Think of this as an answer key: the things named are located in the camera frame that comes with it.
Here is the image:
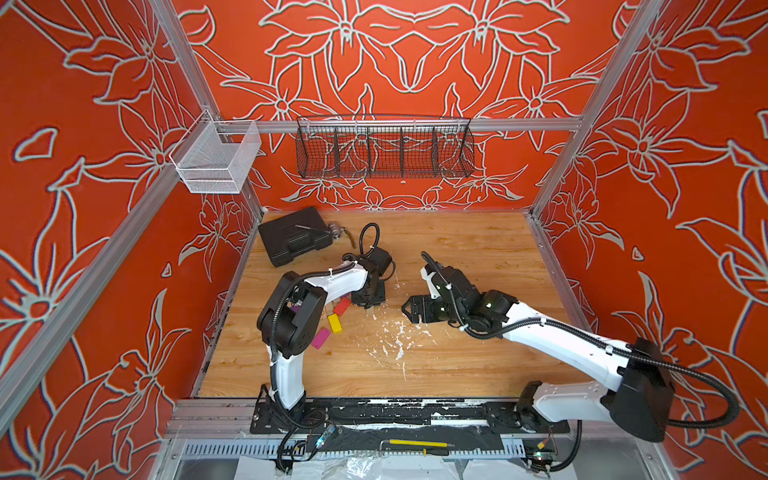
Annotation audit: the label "black wire basket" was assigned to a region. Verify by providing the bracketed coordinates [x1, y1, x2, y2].
[295, 114, 476, 180]

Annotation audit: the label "black plastic tool case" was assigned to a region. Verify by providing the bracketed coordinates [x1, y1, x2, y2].
[258, 207, 333, 267]

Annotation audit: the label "white wire basket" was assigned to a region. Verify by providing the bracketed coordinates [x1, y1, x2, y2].
[169, 109, 262, 194]

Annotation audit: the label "magenta block front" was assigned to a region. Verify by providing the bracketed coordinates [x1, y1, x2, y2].
[311, 327, 332, 350]

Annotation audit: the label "red block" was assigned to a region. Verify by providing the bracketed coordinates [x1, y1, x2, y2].
[333, 296, 351, 317]

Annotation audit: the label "black corrugated cable conduit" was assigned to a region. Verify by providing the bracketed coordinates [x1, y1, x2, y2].
[419, 250, 741, 430]

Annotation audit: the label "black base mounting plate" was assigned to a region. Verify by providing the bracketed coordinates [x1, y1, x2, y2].
[249, 395, 571, 436]

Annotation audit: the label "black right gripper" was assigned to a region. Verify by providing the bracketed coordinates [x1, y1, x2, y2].
[401, 291, 470, 322]

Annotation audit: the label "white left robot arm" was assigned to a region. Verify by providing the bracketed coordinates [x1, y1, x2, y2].
[257, 247, 395, 411]

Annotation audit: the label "yellow block lower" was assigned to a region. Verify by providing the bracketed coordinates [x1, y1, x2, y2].
[328, 314, 343, 334]

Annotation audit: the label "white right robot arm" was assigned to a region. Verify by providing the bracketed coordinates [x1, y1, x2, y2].
[401, 265, 674, 443]

